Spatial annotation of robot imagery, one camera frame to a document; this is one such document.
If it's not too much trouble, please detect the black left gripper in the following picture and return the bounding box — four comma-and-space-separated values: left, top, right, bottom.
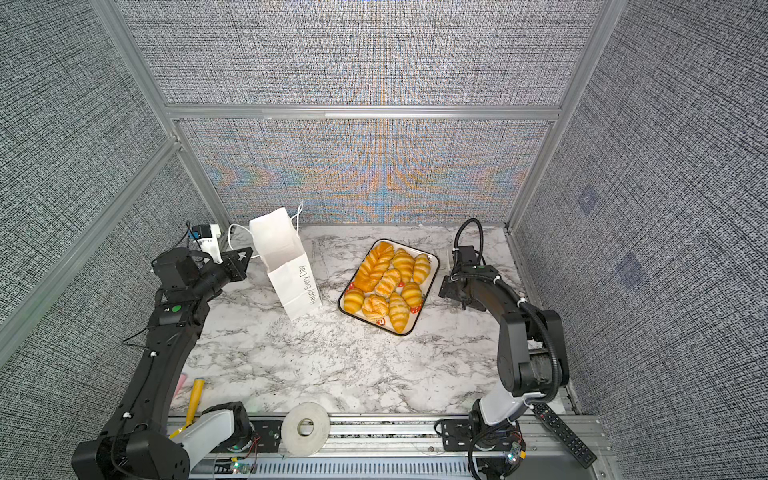
194, 246, 253, 302

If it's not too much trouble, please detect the fake croissant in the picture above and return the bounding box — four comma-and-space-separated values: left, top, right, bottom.
401, 282, 423, 310
412, 253, 431, 285
388, 292, 410, 334
392, 248, 415, 283
342, 287, 365, 314

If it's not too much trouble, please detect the white paper gift bag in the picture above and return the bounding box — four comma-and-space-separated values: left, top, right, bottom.
226, 205, 321, 320

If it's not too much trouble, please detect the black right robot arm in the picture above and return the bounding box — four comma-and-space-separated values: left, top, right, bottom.
439, 246, 568, 442

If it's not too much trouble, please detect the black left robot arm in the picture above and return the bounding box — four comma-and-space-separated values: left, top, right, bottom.
71, 247, 254, 479

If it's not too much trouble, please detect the fake bread roll centre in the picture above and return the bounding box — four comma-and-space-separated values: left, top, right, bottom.
374, 268, 401, 299

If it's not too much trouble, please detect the long braided fake bread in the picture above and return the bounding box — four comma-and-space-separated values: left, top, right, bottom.
354, 241, 395, 293

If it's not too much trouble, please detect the white tray with black rim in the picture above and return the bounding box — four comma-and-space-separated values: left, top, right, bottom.
337, 239, 440, 336

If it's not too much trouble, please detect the yellow plastic scoop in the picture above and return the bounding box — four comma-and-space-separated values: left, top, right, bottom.
169, 378, 205, 439

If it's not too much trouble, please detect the white tape roll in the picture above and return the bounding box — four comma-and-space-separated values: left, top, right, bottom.
281, 402, 330, 457

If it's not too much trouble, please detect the black remote control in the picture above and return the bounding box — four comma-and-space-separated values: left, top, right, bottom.
532, 403, 597, 469

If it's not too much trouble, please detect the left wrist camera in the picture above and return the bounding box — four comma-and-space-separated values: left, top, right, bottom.
190, 224, 223, 264

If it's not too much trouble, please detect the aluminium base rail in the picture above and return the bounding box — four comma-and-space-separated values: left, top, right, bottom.
190, 414, 621, 479

